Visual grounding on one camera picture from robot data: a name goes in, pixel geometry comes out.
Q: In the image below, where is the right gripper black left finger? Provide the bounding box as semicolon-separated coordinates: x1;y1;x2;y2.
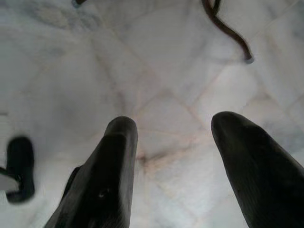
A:
44;115;139;228

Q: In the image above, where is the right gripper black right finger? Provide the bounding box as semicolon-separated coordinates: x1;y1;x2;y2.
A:
210;111;304;228

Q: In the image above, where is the black robot foot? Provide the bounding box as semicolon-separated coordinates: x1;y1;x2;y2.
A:
5;135;36;203

